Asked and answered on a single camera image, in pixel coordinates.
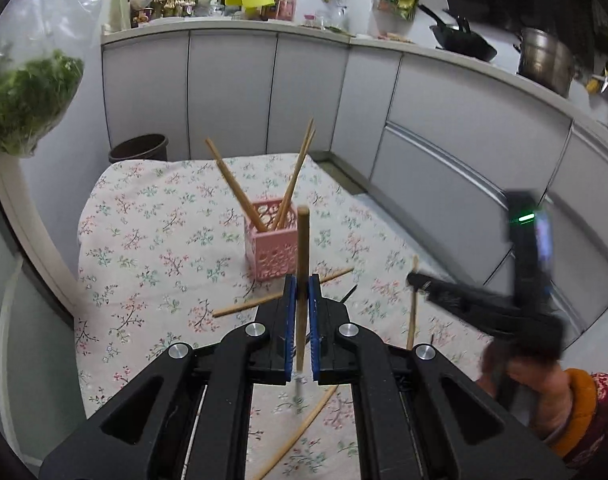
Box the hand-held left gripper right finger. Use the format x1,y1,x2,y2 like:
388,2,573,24
308,274,569,480

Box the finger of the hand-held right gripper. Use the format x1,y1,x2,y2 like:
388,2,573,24
406,271,517,333

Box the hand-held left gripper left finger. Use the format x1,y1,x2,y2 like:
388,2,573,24
39,274,299,480

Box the tan bamboo chopstick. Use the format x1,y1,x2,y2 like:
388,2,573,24
282,129,317,228
275,118,315,230
295,206,311,373
205,138,262,231
406,255,419,351
215,151,269,233

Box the pink perforated utensil holder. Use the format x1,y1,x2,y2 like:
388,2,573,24
244,199,301,282

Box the person's right forearm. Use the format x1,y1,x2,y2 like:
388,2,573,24
544,367,608,471

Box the person's right hand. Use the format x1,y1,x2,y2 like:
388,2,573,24
476,346,573,438

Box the floral tablecloth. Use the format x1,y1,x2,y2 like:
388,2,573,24
74,152,494,480

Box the white kitchen cabinets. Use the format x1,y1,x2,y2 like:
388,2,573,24
101,30,608,356

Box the steel steamer pot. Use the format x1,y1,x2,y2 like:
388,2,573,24
514,27,582,98

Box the black wok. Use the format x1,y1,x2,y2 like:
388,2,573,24
430,25,498,62

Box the dark brown trash bin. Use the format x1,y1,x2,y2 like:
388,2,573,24
108,133,171,164

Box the black frying pan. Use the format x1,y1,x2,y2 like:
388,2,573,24
418,4,472,36

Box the yellow green snack bag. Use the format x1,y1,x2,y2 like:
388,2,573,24
376,0,419,21

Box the row of sprouting garlic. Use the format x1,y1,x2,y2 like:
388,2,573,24
151,0,215,18

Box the plastic bag of greens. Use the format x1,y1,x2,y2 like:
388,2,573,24
0,0,87,157

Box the pale green cutting board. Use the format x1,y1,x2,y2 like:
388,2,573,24
104,0,132,33

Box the yellow handled scissors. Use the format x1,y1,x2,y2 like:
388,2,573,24
586,60,608,93

